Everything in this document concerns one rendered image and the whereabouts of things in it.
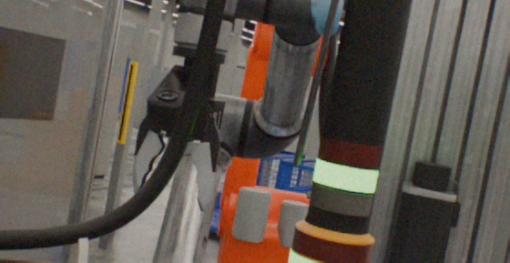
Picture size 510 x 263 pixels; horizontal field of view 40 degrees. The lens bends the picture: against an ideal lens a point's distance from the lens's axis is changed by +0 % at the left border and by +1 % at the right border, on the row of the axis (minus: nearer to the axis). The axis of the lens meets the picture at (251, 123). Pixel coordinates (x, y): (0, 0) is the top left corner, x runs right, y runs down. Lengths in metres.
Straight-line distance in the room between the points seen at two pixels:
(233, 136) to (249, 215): 2.90
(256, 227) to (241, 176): 0.44
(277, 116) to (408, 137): 0.24
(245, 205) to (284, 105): 3.02
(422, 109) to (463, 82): 0.08
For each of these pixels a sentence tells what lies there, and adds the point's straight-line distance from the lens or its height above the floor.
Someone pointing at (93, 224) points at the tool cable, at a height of 1.57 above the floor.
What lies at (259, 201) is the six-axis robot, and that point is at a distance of 4.20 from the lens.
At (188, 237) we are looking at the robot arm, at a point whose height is 1.37.
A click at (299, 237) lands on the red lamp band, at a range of 0.38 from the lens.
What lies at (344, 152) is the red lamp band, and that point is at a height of 1.62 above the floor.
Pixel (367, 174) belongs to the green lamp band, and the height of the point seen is 1.61.
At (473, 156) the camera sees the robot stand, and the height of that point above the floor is 1.59.
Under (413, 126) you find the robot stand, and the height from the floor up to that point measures 1.63.
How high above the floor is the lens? 1.65
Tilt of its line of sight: 3 degrees down
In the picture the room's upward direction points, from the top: 10 degrees clockwise
